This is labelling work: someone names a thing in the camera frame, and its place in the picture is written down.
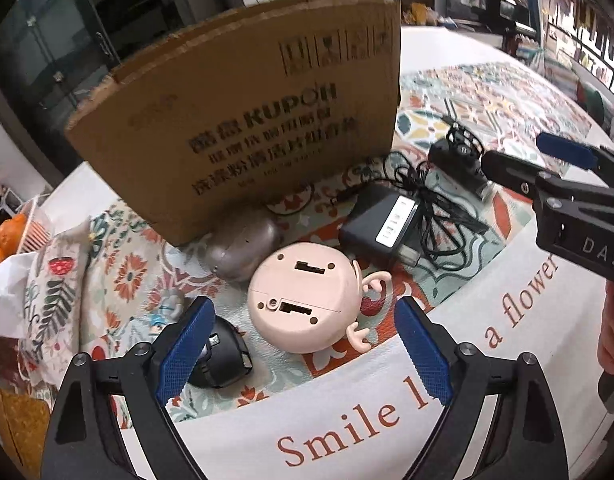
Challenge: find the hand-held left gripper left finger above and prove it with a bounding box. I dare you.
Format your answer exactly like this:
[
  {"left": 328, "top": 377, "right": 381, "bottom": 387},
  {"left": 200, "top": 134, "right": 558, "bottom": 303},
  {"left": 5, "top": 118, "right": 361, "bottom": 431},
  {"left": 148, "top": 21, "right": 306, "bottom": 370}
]
[{"left": 41, "top": 296, "right": 218, "bottom": 480}]

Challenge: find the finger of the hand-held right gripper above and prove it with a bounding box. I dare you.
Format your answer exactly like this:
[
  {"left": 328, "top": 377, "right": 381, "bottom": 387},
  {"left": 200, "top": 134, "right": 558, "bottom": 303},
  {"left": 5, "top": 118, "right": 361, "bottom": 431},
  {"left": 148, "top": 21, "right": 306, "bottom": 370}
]
[
  {"left": 481, "top": 149, "right": 614, "bottom": 212},
  {"left": 535, "top": 131, "right": 614, "bottom": 188}
]

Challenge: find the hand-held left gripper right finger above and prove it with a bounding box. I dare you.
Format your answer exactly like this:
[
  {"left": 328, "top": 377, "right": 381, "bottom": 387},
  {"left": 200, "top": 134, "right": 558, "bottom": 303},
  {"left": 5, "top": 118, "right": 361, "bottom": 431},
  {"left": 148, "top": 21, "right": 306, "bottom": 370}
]
[{"left": 393, "top": 296, "right": 570, "bottom": 480}]

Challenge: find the black computer mouse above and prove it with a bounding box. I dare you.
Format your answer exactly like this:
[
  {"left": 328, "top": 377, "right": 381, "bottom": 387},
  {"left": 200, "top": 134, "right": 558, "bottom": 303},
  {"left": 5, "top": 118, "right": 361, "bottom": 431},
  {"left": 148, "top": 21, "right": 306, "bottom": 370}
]
[{"left": 187, "top": 317, "right": 255, "bottom": 388}]

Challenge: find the small pale toy figurine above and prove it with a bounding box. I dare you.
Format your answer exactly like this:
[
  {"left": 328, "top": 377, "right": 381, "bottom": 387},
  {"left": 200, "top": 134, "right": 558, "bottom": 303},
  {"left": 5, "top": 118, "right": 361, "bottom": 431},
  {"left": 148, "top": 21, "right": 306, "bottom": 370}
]
[{"left": 149, "top": 290, "right": 185, "bottom": 333}]

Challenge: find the black charger cable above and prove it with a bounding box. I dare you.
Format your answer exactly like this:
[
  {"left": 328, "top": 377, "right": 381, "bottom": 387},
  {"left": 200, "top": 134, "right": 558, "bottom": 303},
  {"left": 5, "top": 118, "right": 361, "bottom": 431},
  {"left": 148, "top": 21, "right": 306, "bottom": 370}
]
[{"left": 442, "top": 99, "right": 482, "bottom": 157}]

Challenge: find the small black charger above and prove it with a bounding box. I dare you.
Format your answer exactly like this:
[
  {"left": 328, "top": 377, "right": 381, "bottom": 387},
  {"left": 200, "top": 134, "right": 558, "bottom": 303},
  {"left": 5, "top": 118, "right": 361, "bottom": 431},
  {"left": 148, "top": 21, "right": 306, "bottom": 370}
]
[{"left": 429, "top": 137, "right": 495, "bottom": 203}]

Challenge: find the black adapter cable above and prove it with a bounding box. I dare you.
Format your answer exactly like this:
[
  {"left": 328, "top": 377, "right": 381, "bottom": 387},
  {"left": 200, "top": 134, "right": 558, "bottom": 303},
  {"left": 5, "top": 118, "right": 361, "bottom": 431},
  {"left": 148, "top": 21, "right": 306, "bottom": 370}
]
[{"left": 332, "top": 152, "right": 490, "bottom": 271}]

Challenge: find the silver computer mouse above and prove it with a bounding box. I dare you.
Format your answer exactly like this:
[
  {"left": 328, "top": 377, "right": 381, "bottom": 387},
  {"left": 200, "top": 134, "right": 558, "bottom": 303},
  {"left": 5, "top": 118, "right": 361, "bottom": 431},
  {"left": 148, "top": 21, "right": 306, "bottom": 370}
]
[{"left": 202, "top": 210, "right": 282, "bottom": 283}]

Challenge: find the round pink deer toy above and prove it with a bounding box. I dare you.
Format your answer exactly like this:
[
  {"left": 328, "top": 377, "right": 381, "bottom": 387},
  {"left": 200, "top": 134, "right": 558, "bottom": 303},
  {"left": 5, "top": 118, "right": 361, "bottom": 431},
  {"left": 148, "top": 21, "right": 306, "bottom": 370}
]
[{"left": 247, "top": 242, "right": 390, "bottom": 353}]

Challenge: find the large black power adapter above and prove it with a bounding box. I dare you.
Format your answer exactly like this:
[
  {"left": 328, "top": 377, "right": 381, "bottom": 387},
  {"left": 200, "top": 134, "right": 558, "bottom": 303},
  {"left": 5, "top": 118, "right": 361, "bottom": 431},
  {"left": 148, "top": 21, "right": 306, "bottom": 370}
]
[{"left": 339, "top": 185, "right": 422, "bottom": 268}]

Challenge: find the brown cardboard box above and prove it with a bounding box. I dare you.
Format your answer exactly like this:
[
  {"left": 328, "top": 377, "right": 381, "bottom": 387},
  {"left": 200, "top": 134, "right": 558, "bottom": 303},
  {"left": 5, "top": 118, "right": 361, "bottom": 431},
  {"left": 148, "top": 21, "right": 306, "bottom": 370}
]
[{"left": 64, "top": 0, "right": 402, "bottom": 247}]

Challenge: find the television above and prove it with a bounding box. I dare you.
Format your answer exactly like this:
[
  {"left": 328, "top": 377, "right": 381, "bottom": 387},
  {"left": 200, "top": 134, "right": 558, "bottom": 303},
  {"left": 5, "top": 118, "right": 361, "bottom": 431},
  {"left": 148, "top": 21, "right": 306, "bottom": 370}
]
[{"left": 446, "top": 0, "right": 538, "bottom": 31}]

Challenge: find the white plastic bag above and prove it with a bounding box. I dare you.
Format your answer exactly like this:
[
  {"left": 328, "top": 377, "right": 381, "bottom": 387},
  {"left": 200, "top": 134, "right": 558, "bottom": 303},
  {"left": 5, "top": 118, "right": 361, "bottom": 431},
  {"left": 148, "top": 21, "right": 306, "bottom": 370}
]
[{"left": 0, "top": 254, "right": 38, "bottom": 337}]

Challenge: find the white fruit basket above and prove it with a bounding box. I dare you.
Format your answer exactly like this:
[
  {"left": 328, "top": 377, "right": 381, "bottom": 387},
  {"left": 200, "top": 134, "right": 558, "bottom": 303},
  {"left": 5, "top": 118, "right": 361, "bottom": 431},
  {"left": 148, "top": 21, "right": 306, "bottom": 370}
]
[{"left": 0, "top": 195, "right": 54, "bottom": 261}]

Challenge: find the pile of oranges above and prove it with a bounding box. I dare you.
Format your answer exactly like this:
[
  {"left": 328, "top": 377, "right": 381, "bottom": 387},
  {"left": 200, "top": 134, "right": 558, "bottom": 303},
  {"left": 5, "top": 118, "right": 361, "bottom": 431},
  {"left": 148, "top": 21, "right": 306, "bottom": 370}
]
[{"left": 0, "top": 212, "right": 28, "bottom": 286}]

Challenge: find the dark glass sliding door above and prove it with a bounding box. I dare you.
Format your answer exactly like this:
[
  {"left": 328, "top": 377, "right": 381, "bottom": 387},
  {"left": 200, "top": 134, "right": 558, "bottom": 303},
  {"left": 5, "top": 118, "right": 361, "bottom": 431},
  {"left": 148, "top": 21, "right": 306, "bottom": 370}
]
[{"left": 0, "top": 0, "right": 238, "bottom": 128}]

